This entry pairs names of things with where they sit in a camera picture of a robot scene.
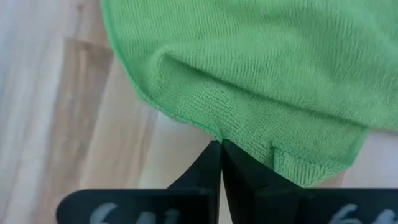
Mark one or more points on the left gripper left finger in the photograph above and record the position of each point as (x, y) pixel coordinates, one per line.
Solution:
(186, 205)

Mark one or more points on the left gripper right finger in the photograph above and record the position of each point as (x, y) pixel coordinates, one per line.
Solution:
(264, 202)

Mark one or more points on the green microfiber towel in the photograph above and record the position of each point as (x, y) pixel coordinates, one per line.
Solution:
(248, 62)

